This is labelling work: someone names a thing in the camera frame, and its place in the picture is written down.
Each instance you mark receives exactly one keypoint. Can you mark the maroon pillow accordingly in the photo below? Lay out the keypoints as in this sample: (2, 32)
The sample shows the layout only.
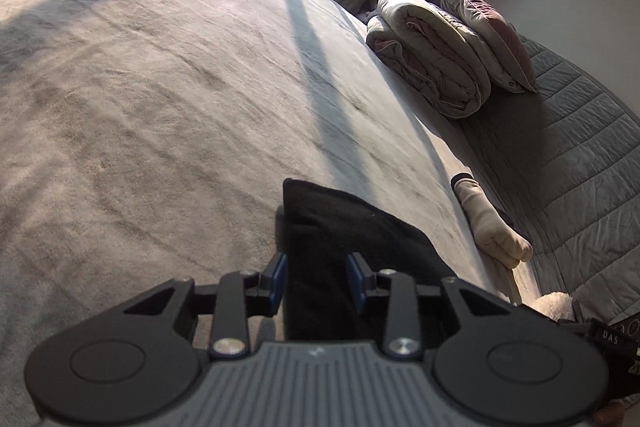
(487, 22)

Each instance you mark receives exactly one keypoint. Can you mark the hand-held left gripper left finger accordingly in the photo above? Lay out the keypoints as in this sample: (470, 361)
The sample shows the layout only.
(278, 281)

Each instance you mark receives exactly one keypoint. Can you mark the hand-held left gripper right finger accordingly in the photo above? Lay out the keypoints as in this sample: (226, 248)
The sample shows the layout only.
(356, 283)

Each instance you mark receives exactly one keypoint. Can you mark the white plush toy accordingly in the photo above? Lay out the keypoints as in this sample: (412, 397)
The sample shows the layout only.
(552, 307)

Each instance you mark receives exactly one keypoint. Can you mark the folded beige quilt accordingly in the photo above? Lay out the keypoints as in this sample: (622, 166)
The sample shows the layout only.
(430, 52)

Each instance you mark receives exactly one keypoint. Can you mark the folded cream garment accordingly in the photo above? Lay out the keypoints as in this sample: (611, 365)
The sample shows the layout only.
(492, 232)

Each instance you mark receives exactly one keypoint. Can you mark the grey quilted headboard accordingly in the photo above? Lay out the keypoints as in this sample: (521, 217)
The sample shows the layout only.
(575, 157)

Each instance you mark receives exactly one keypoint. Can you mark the black t-shirt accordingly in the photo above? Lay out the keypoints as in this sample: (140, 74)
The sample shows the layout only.
(325, 232)

